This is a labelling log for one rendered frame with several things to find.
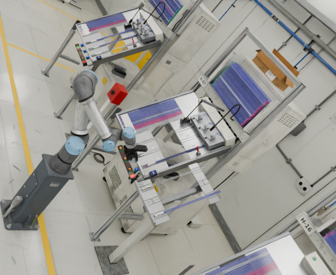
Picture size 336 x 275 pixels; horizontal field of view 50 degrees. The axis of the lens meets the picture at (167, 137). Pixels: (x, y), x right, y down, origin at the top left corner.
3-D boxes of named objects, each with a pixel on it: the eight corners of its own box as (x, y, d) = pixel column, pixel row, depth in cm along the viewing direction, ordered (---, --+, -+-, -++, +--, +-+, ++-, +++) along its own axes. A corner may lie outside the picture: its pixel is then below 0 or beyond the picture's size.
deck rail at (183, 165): (145, 183, 266) (143, 178, 261) (143, 180, 267) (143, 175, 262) (230, 151, 281) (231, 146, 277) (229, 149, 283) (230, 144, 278)
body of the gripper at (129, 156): (123, 153, 254) (122, 143, 245) (135, 150, 256) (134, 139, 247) (127, 161, 250) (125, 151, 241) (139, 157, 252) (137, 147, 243)
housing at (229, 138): (224, 151, 282) (226, 140, 272) (197, 110, 312) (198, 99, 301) (233, 148, 284) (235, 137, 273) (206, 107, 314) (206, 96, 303)
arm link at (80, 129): (64, 150, 238) (74, 72, 213) (72, 141, 251) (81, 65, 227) (82, 155, 238) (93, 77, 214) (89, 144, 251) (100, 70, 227)
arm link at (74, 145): (55, 155, 226) (66, 140, 220) (62, 145, 238) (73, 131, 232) (71, 166, 228) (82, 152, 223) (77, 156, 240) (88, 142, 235)
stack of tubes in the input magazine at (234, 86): (241, 126, 269) (267, 101, 258) (210, 84, 299) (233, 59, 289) (249, 130, 278) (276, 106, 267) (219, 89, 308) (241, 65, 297)
